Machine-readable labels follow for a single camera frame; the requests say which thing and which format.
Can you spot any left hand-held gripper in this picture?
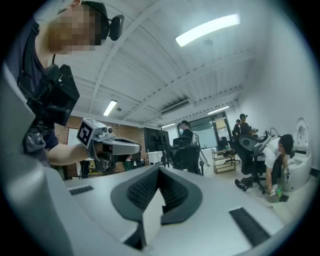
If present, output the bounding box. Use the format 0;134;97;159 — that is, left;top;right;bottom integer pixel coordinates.
76;117;143;173

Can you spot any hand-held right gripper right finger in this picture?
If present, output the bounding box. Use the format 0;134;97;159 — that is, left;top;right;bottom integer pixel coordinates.
149;166;287;253

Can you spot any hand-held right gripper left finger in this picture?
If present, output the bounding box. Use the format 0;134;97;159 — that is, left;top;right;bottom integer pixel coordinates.
63;164;161;251

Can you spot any person's left forearm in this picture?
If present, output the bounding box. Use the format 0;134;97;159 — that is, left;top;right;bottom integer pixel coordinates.
47;144;89;167

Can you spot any black screen on stand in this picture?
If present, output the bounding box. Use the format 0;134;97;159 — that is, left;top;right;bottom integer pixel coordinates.
143;126;171;167

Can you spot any white low cabinet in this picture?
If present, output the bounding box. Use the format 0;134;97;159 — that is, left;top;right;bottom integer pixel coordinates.
147;150;165;166

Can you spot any wooden rack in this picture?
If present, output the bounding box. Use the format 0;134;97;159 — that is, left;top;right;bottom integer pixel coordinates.
211;147;237;175

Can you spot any white board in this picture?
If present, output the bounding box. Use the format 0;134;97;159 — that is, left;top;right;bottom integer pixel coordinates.
67;127;83;147

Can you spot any grey black office chair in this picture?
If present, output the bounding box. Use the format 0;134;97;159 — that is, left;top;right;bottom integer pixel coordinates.
234;134;275;195

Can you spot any ceiling air vent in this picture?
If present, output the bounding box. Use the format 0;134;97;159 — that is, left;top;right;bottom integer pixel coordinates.
159;98;191;116

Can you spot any dark glass door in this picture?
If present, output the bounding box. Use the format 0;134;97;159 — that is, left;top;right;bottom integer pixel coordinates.
189;112;233;151

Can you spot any black chest harness pack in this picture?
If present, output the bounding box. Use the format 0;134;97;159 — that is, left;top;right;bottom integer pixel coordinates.
17;63;81;161

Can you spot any white toilet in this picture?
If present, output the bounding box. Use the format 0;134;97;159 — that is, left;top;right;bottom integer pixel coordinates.
282;117;313;193

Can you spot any person's face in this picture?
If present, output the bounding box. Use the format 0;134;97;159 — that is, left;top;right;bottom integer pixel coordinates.
47;0;108;55

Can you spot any person's navy shirt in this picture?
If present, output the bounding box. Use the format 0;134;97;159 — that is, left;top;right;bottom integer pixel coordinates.
3;17;60;168

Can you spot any black head-worn camera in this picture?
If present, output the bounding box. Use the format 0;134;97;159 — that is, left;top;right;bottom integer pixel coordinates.
82;1;126;42

